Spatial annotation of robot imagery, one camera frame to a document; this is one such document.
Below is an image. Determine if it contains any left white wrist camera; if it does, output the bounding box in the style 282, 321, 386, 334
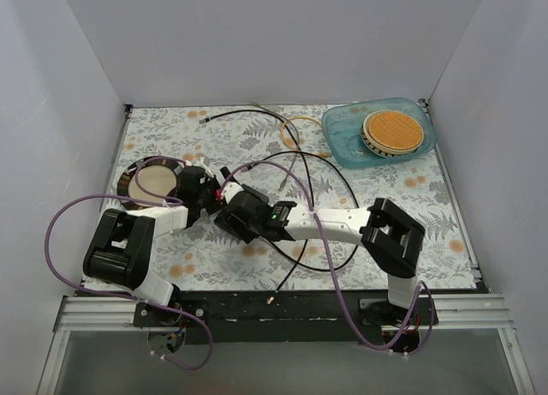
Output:
185, 156, 215, 177

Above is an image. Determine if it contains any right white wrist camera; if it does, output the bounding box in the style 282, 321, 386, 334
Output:
216, 181, 243, 204

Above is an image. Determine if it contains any floral tablecloth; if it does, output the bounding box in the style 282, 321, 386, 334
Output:
107, 105, 476, 291

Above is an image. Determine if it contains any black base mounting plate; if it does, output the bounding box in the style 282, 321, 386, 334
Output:
134, 288, 440, 344

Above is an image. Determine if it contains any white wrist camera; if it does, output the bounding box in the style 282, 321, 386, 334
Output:
185, 156, 215, 177
216, 181, 243, 204

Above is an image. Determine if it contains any black ethernet cable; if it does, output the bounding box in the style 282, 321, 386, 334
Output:
199, 107, 360, 272

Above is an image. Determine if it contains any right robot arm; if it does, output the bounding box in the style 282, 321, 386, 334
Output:
214, 183, 426, 325

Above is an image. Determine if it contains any black braided cable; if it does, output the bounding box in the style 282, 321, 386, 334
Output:
239, 151, 318, 294

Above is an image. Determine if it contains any teal plastic tray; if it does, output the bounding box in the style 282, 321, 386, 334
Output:
321, 98, 438, 169

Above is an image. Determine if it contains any black rimmed plate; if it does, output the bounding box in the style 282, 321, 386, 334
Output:
116, 157, 183, 202

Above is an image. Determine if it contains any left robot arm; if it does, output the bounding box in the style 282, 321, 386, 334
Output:
83, 166, 221, 326

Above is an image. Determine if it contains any yellow ethernet cable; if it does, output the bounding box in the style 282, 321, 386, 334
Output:
280, 117, 333, 159

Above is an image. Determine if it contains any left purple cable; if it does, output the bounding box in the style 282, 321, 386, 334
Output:
45, 157, 194, 304

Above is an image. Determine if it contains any aluminium frame rail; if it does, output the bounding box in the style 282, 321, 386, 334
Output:
38, 294, 534, 394

